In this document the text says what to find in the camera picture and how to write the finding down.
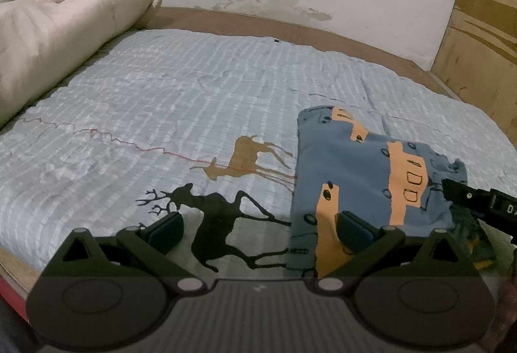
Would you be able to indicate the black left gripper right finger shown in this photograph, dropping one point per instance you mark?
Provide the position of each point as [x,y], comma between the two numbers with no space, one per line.
[398,292]

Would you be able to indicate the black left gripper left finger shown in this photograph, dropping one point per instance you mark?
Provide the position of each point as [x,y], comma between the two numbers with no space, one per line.
[107,292]

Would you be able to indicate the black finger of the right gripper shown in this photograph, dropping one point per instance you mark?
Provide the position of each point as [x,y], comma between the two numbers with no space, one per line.
[493,207]

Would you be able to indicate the blue pants with orange print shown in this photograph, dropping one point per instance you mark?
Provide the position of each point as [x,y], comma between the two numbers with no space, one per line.
[350,182]

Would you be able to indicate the plywood board panel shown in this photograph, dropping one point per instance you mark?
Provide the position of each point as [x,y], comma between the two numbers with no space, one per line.
[477,58]

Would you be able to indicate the light blue deer-print bedspread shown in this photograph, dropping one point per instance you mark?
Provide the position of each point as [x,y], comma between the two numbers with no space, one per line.
[156,110]

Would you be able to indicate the rolled cream quilt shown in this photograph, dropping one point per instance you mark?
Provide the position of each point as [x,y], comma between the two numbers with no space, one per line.
[44,41]

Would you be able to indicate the brown wooden bed frame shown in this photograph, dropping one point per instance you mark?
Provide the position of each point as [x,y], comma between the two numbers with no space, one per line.
[232,24]

